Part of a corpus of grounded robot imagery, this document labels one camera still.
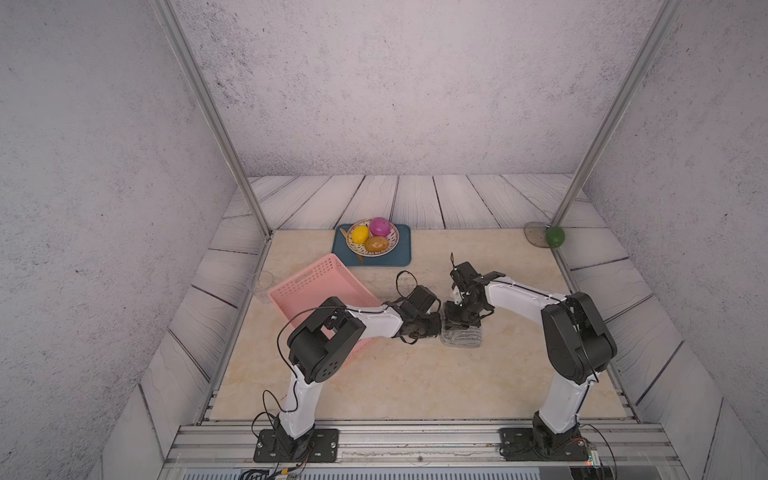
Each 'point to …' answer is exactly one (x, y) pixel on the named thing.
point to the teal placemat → (341, 255)
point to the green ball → (555, 236)
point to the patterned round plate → (360, 249)
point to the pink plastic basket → (330, 277)
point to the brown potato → (376, 243)
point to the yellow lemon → (360, 234)
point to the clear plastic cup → (262, 287)
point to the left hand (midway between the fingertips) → (448, 333)
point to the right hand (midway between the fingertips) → (448, 326)
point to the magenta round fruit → (379, 227)
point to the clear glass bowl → (536, 233)
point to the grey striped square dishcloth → (469, 337)
